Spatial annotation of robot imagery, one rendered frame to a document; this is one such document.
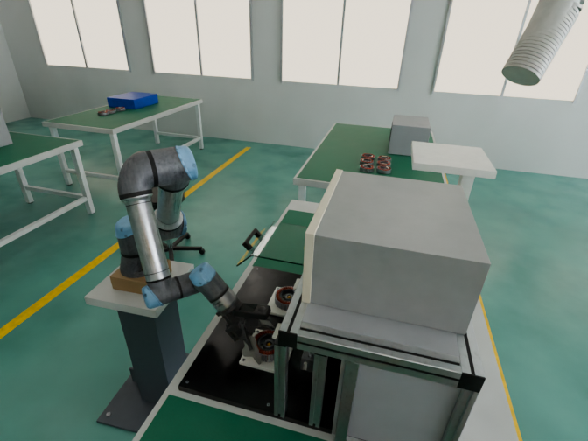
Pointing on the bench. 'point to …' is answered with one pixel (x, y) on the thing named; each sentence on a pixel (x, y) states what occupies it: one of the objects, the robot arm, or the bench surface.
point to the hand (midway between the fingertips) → (269, 346)
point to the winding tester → (395, 251)
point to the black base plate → (257, 395)
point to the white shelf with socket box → (452, 162)
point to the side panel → (399, 407)
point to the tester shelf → (383, 343)
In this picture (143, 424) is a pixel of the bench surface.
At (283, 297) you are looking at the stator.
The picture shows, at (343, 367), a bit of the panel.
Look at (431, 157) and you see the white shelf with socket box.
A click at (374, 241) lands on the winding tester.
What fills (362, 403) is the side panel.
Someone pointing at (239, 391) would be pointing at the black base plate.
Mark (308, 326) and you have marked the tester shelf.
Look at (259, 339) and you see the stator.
